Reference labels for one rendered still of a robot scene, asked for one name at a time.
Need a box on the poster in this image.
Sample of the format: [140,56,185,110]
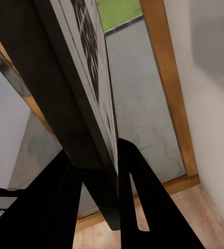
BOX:
[0,0,120,231]

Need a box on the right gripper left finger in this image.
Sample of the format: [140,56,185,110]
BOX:
[0,149,82,249]

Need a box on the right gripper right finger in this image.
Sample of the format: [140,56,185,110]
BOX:
[118,138,205,249]

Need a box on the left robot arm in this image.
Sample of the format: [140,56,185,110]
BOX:
[0,188,25,211]

